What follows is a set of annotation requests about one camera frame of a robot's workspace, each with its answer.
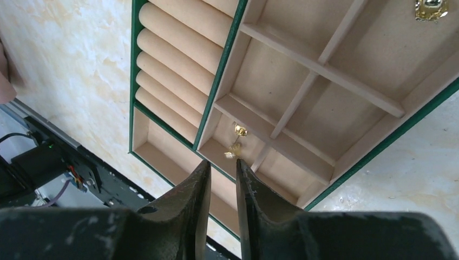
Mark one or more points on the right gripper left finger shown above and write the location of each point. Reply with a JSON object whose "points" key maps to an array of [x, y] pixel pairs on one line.
{"points": [[65, 233]]}

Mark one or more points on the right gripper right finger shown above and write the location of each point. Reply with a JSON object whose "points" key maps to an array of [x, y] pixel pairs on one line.
{"points": [[273, 228]]}

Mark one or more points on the green jewelry tray insert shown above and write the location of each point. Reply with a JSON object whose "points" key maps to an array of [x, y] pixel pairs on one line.
{"points": [[321, 86]]}

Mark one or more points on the aluminium frame rail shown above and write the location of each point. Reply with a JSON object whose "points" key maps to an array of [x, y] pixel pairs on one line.
{"points": [[35, 122]]}

